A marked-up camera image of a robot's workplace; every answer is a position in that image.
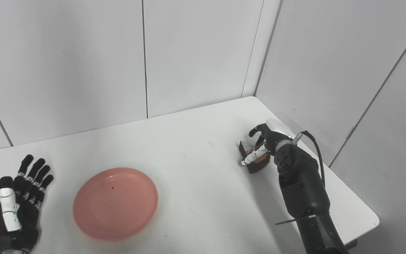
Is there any pink round plate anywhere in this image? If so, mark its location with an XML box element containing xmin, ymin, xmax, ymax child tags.
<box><xmin>73</xmin><ymin>167</ymin><xmax>159</xmax><ymax>242</ymax></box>

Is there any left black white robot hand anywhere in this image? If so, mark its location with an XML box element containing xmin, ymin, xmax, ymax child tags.
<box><xmin>0</xmin><ymin>154</ymin><xmax>54</xmax><ymax>254</ymax></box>

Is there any chocolate cake slice with fruit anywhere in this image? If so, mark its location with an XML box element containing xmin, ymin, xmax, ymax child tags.
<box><xmin>239</xmin><ymin>140</ymin><xmax>270</xmax><ymax>174</ymax></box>

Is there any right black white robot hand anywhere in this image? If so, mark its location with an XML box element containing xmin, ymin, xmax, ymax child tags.
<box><xmin>241</xmin><ymin>119</ymin><xmax>293</xmax><ymax>167</ymax></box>

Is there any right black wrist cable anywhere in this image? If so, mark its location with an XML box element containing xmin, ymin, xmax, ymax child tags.
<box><xmin>292</xmin><ymin>130</ymin><xmax>326</xmax><ymax>189</ymax></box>

